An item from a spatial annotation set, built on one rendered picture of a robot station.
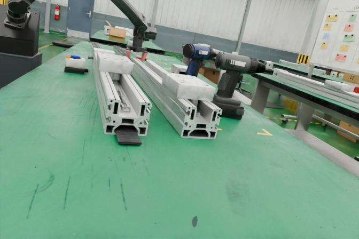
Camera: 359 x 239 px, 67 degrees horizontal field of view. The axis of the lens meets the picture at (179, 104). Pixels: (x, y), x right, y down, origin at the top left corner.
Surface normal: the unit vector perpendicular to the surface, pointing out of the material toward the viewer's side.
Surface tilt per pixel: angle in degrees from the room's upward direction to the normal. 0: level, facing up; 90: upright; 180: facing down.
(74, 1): 90
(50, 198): 0
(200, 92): 90
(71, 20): 90
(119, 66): 90
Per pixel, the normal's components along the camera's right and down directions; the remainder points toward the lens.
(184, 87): 0.32, 0.30
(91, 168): 0.19, -0.95
